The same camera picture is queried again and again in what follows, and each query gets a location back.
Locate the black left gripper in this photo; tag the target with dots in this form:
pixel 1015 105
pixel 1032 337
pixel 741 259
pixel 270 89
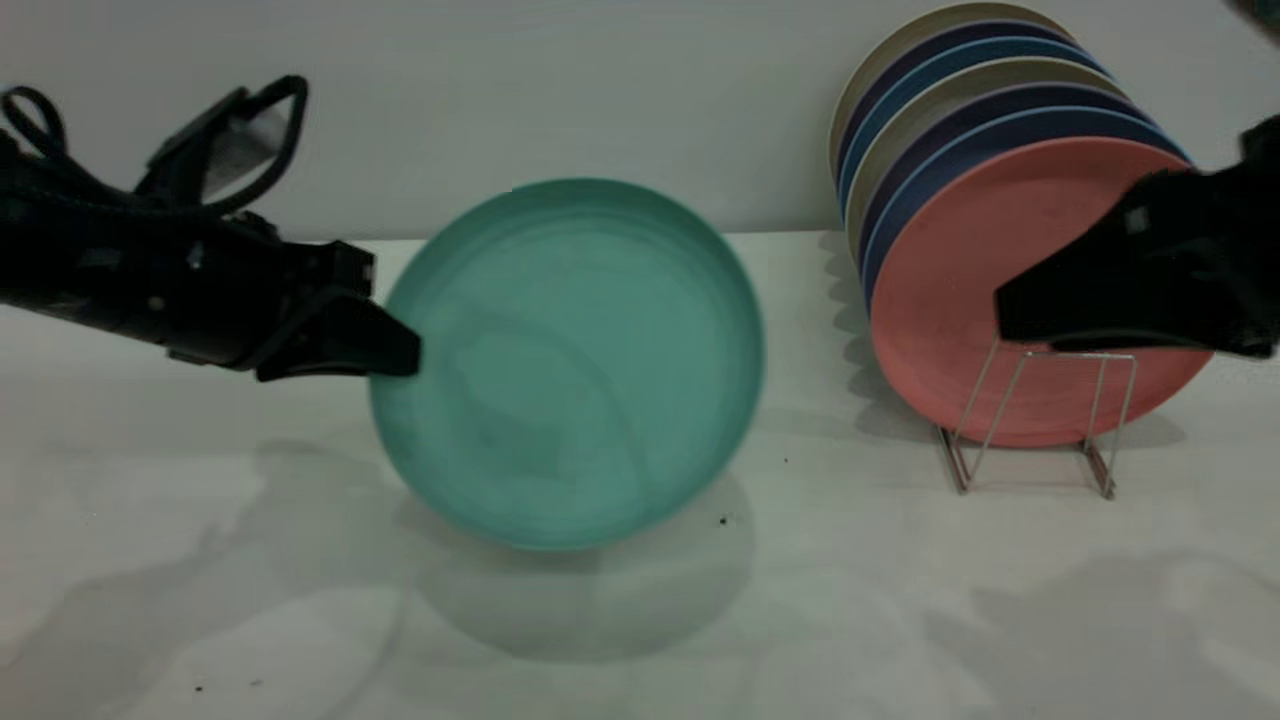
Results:
pixel 220 290

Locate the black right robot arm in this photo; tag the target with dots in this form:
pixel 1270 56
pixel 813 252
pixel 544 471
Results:
pixel 1266 12

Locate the dark purple round plate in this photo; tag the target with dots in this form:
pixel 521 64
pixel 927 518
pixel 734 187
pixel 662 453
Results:
pixel 1020 98

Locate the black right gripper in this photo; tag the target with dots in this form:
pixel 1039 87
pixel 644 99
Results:
pixel 1250 250

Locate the blue round plate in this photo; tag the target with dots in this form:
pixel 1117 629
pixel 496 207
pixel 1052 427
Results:
pixel 1000 50

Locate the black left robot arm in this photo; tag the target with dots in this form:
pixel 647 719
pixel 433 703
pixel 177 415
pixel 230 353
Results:
pixel 70 250

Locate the dark navy round plate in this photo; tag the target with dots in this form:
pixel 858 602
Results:
pixel 1000 32

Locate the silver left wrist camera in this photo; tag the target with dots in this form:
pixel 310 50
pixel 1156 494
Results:
pixel 238 150

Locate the beige round plate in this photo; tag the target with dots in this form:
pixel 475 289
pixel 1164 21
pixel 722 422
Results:
pixel 1000 75

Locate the green round plate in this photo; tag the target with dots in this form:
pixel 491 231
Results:
pixel 570 370

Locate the pink round plate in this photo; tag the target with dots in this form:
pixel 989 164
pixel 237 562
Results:
pixel 950 300

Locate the navy plate light-blue rim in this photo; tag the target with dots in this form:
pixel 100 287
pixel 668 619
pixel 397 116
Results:
pixel 1020 130

